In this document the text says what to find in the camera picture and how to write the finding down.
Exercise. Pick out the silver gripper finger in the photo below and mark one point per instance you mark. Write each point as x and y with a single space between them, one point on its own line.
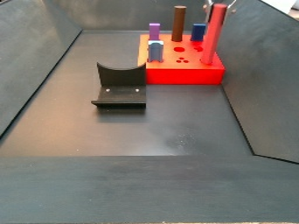
206 8
230 10

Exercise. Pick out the red hexagon peg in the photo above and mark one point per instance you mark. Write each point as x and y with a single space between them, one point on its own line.
217 11

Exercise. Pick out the red peg board block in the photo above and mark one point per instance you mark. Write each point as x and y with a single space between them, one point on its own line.
180 67

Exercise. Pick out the brown cylinder peg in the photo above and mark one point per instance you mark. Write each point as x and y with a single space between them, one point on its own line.
177 22

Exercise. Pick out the blue rectangular peg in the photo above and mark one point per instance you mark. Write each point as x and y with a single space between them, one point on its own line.
197 32

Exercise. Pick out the purple square peg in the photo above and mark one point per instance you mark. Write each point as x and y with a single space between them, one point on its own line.
153 31

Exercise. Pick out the light blue notched peg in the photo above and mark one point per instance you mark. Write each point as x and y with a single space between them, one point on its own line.
154 50

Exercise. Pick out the black curved cradle stand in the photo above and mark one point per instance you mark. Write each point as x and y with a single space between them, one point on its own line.
121 87

